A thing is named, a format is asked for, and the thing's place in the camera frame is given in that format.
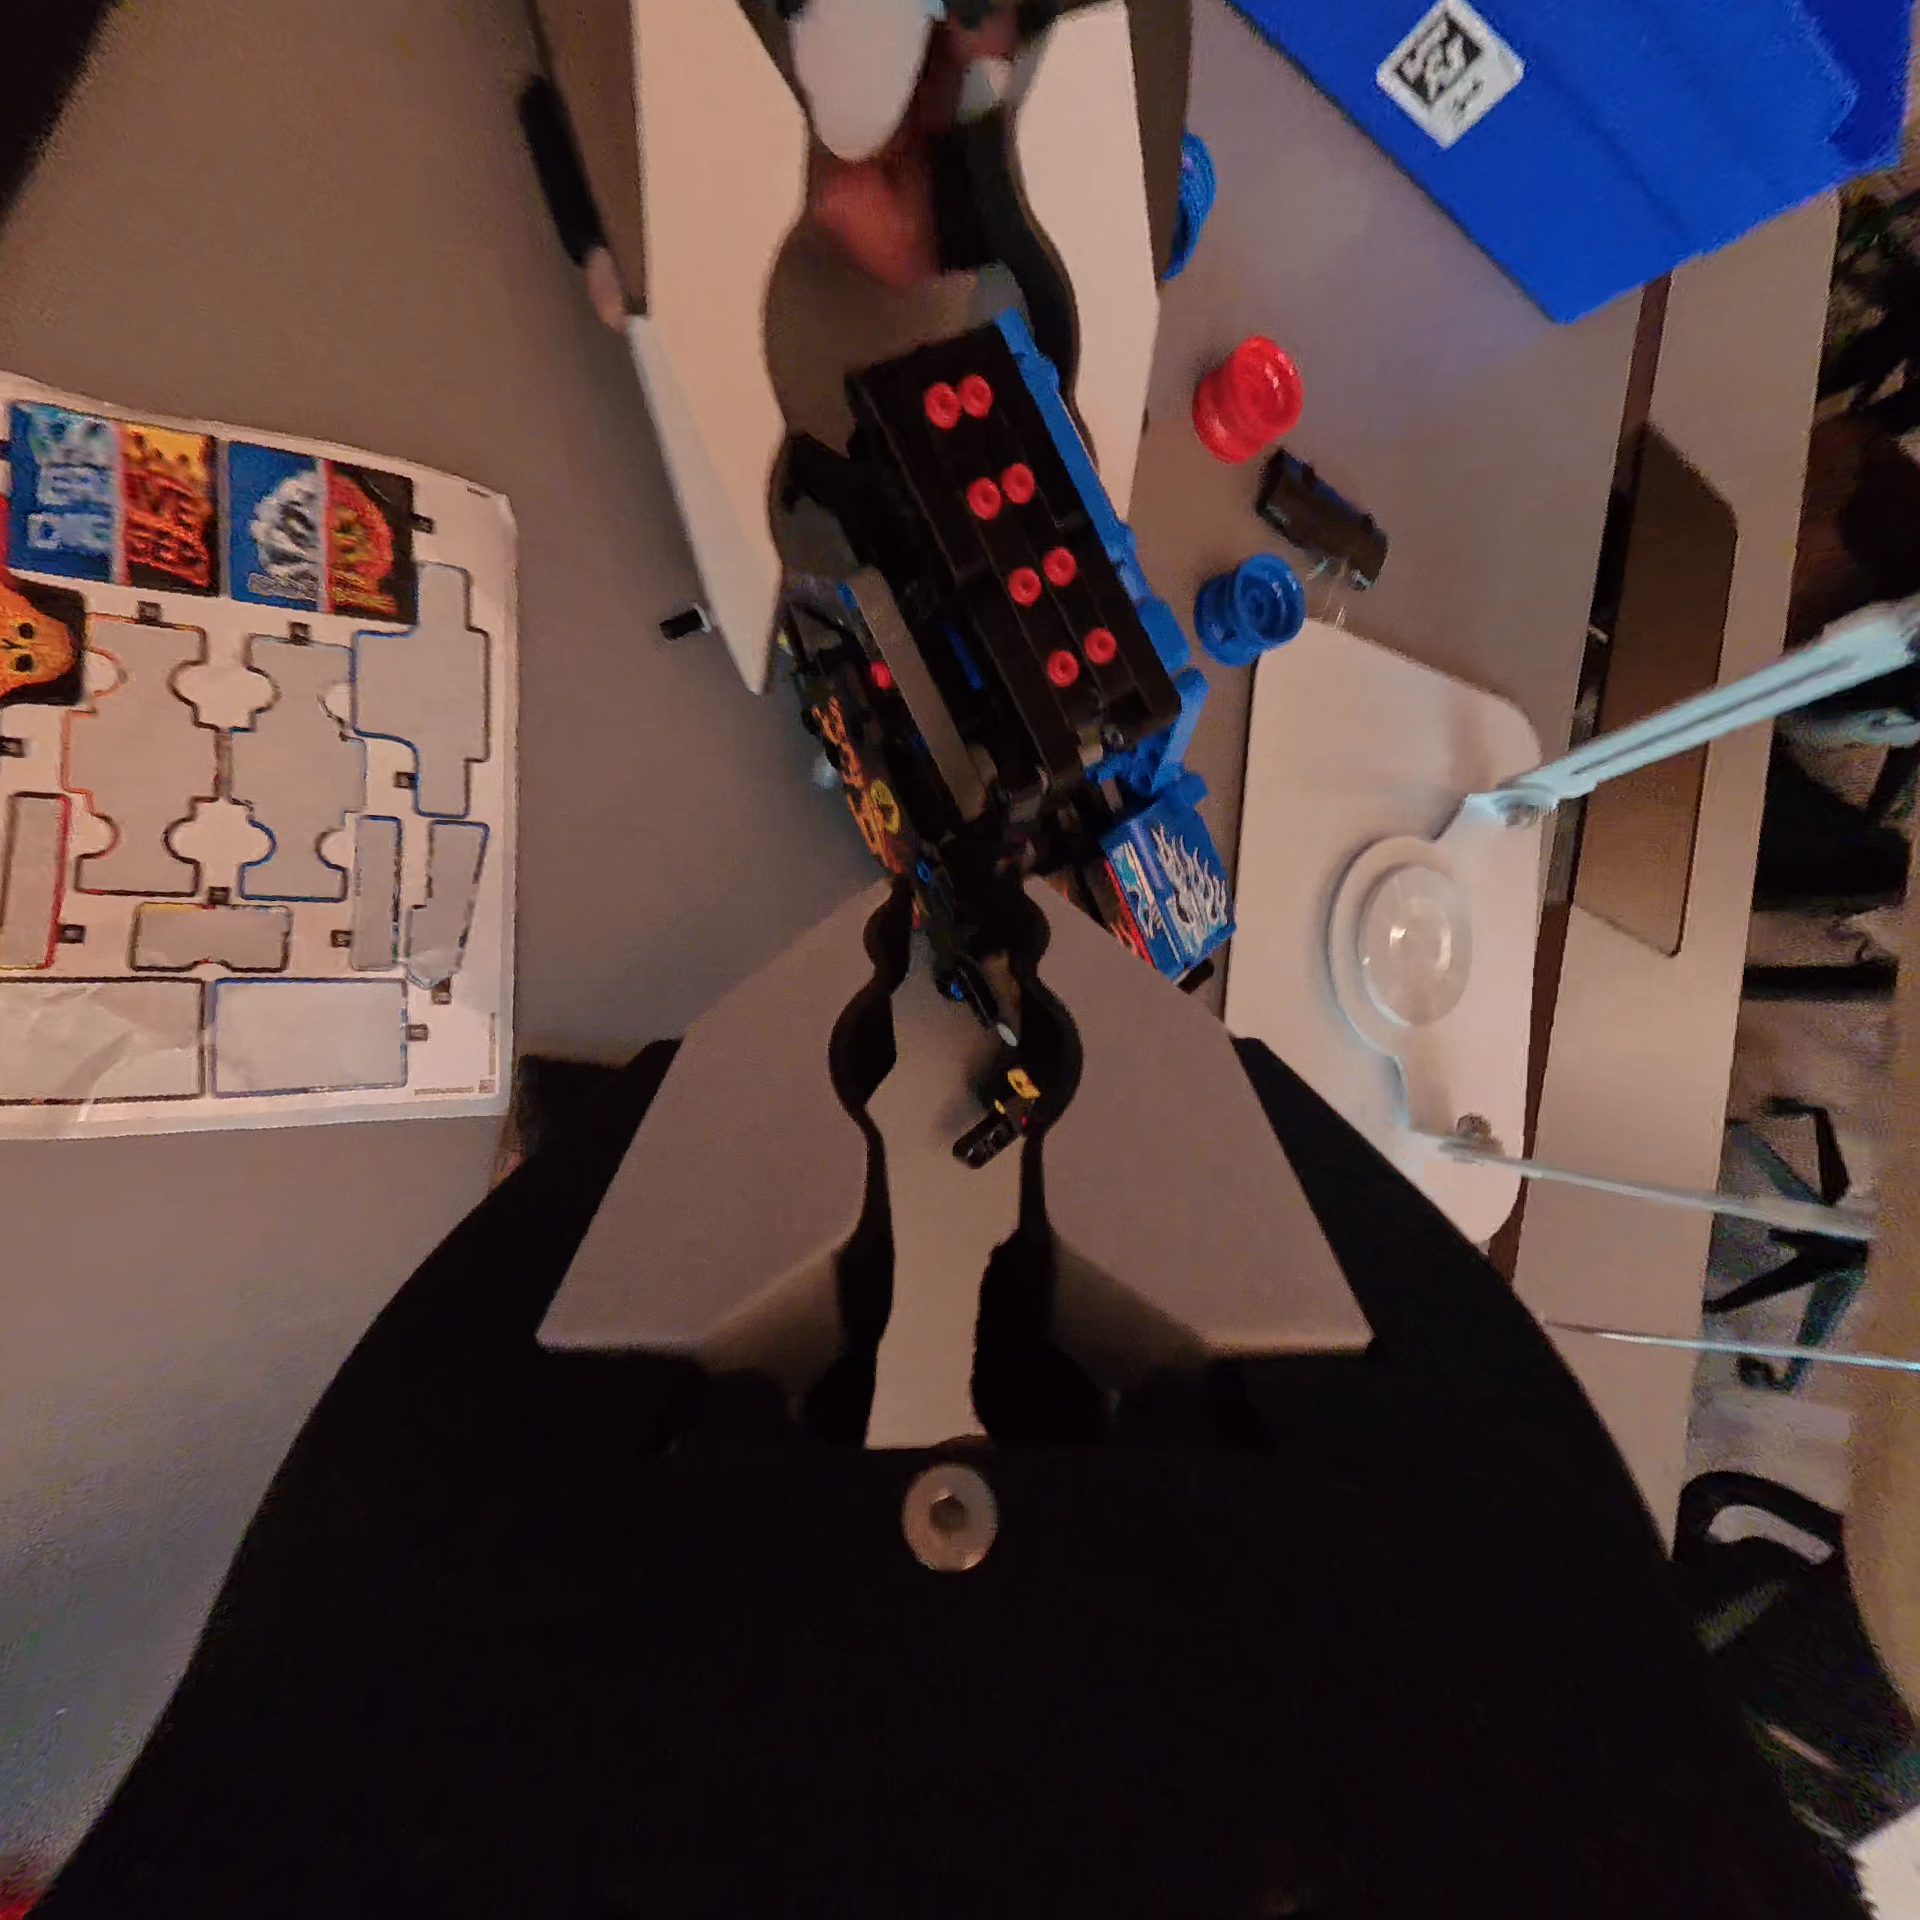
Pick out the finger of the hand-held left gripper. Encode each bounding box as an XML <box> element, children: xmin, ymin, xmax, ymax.
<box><xmin>621</xmin><ymin>0</ymin><xmax>818</xmax><ymax>695</ymax></box>
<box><xmin>983</xmin><ymin>0</ymin><xmax>1164</xmax><ymax>485</ymax></box>

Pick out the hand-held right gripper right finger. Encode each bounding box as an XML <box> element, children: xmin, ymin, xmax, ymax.
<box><xmin>970</xmin><ymin>877</ymin><xmax>1372</xmax><ymax>1396</ymax></box>

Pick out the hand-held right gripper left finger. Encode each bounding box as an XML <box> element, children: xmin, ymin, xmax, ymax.
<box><xmin>535</xmin><ymin>877</ymin><xmax>916</xmax><ymax>1404</ymax></box>

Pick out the brick-built toy truck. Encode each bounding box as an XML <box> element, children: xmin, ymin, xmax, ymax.
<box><xmin>656</xmin><ymin>306</ymin><xmax>1241</xmax><ymax>1172</ymax></box>

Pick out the person's left hand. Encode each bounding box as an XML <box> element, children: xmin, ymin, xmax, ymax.
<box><xmin>808</xmin><ymin>116</ymin><xmax>984</xmax><ymax>289</ymax></box>

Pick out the blue wheel rim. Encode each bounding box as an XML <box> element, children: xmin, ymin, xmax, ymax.
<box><xmin>1159</xmin><ymin>132</ymin><xmax>1220</xmax><ymax>288</ymax></box>
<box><xmin>1192</xmin><ymin>554</ymin><xmax>1306</xmax><ymax>666</ymax></box>

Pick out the red wheel rim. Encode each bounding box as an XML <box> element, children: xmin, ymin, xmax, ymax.
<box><xmin>1191</xmin><ymin>333</ymin><xmax>1305</xmax><ymax>463</ymax></box>

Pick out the clear round disc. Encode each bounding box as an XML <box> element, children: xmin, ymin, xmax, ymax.
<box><xmin>1328</xmin><ymin>831</ymin><xmax>1478</xmax><ymax>1066</ymax></box>

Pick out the black cylinder part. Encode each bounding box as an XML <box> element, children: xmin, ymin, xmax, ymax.
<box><xmin>1256</xmin><ymin>449</ymin><xmax>1390</xmax><ymax>591</ymax></box>

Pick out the blue storage bin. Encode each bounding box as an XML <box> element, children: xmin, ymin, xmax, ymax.
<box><xmin>1226</xmin><ymin>0</ymin><xmax>1920</xmax><ymax>325</ymax></box>

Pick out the black dotted pad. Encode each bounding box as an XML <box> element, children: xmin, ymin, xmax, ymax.
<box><xmin>0</xmin><ymin>0</ymin><xmax>113</xmax><ymax>220</ymax></box>

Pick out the sticker sheet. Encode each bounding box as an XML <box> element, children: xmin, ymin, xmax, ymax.
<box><xmin>0</xmin><ymin>372</ymin><xmax>518</xmax><ymax>1142</ymax></box>

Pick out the white stand with base plate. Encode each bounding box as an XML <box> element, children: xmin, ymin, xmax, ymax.
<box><xmin>1223</xmin><ymin>591</ymin><xmax>1920</xmax><ymax>1250</ymax></box>

